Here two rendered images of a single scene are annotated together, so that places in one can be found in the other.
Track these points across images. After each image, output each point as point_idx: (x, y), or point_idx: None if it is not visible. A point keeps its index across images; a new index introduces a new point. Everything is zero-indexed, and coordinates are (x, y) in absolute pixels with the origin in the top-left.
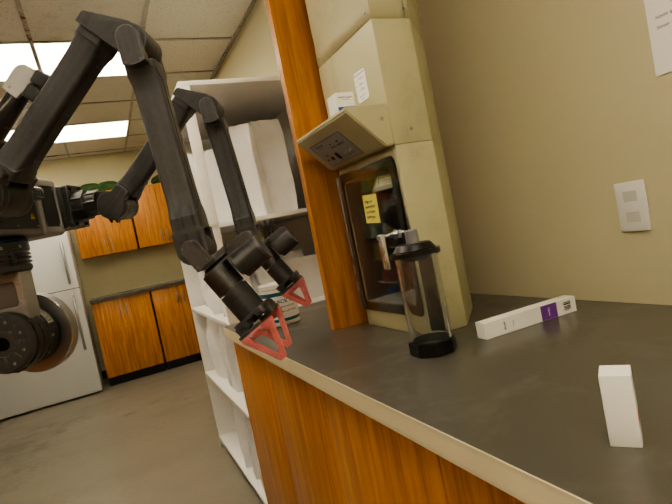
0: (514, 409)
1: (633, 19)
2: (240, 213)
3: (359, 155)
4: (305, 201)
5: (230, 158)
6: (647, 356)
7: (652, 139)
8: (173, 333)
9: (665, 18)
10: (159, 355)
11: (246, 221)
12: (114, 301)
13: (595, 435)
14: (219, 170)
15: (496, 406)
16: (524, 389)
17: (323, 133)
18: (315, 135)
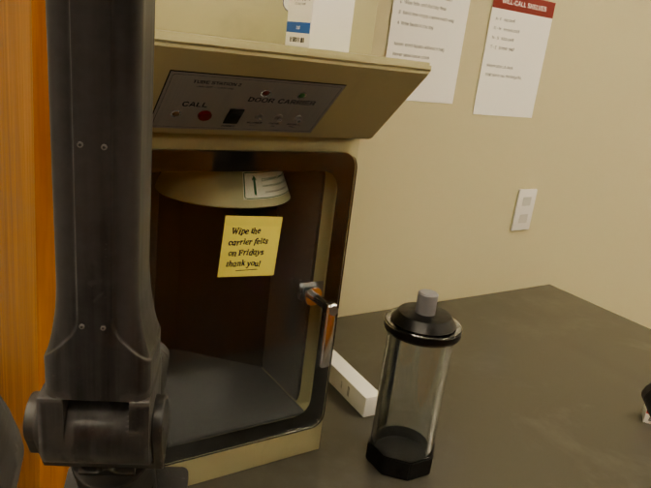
0: (607, 446)
1: (377, 31)
2: (151, 323)
3: (288, 133)
4: (35, 223)
5: (153, 67)
6: (491, 367)
7: (359, 156)
8: None
9: (400, 48)
10: None
11: (159, 350)
12: None
13: (649, 428)
14: (135, 121)
15: (601, 453)
16: (560, 431)
17: (302, 71)
18: (270, 62)
